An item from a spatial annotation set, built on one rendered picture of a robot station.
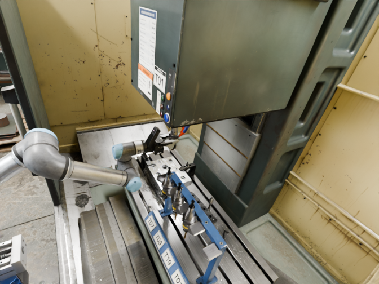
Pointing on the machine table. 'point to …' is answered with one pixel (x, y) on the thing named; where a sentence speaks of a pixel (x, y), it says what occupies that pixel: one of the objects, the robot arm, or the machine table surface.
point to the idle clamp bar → (205, 209)
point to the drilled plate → (166, 171)
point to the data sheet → (147, 38)
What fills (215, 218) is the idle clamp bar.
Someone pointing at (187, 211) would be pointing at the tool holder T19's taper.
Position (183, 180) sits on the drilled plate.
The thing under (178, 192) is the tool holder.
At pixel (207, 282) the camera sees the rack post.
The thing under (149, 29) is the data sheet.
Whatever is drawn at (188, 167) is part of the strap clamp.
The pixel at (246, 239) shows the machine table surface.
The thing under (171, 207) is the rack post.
